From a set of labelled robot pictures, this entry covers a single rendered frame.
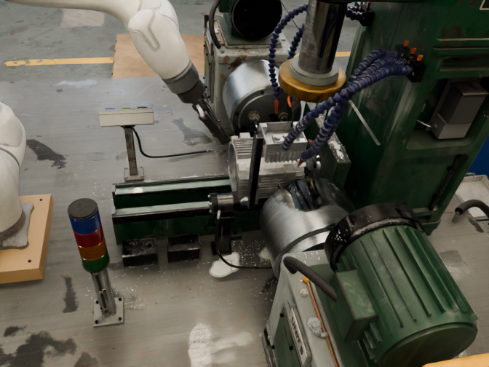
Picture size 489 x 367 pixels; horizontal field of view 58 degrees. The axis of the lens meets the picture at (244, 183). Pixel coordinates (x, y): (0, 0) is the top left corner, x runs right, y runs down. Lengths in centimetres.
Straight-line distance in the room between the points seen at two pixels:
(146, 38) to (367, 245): 67
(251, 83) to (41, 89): 104
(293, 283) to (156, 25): 65
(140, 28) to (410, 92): 65
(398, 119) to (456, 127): 19
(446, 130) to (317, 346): 70
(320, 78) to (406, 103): 22
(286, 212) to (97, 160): 87
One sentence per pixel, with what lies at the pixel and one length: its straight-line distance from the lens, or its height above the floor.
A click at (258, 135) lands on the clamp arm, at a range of 109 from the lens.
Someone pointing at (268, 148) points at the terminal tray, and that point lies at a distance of 125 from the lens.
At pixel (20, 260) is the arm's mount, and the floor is 85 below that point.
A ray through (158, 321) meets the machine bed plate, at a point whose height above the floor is 80.
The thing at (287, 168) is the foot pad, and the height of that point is 107.
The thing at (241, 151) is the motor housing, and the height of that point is 110.
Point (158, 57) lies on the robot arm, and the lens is 111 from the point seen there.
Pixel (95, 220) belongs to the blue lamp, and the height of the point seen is 119.
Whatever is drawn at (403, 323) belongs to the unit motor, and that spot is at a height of 133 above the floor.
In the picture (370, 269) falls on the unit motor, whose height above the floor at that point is 133.
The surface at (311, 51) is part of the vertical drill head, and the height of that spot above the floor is 141.
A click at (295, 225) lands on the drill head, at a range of 104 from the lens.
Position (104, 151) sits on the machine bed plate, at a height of 80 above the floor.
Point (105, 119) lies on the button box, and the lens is 147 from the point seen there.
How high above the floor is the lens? 191
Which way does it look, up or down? 44 degrees down
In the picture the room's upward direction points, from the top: 6 degrees clockwise
